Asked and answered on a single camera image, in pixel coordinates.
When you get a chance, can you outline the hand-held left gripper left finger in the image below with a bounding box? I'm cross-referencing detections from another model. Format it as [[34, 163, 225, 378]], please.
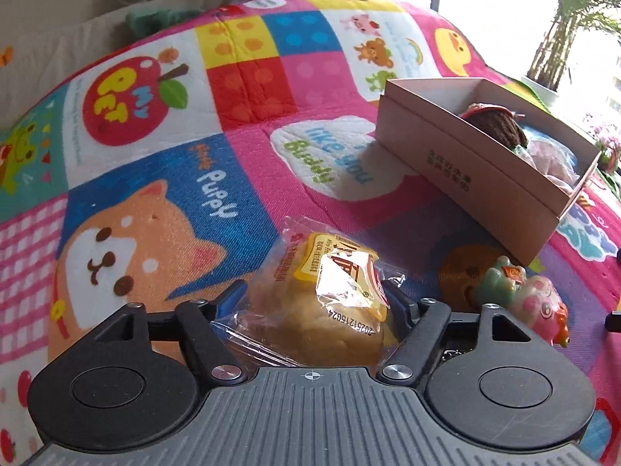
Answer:
[[92, 280, 248, 382]]

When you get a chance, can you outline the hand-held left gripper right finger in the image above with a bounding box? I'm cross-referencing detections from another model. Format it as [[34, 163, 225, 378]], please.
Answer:
[[376, 280, 534, 382]]

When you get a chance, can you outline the bread bun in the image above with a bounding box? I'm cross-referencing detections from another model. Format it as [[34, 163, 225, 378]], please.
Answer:
[[213, 216, 406, 369]]

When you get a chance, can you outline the pink cardboard box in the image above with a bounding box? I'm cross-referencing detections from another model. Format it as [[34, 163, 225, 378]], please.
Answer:
[[376, 77, 602, 264]]

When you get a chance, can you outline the pink toy card packet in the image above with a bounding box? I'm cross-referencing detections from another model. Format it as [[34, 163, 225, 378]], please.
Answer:
[[526, 138, 583, 190]]

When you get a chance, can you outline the green pink toy figurine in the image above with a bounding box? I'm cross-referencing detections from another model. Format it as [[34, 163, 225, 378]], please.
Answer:
[[478, 255, 569, 349]]

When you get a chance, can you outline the colourful cartoon play mat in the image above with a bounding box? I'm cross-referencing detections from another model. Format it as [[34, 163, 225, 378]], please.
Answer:
[[0, 0, 621, 466]]

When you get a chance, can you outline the pink flowering plant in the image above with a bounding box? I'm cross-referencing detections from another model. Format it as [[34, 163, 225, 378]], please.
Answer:
[[587, 114, 621, 173]]

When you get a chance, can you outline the green cloth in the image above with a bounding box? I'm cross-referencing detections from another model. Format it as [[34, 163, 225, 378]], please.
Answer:
[[126, 7, 205, 35]]

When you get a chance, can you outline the tall palm plant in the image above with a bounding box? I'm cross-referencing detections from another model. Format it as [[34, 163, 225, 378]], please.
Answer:
[[526, 0, 621, 92]]

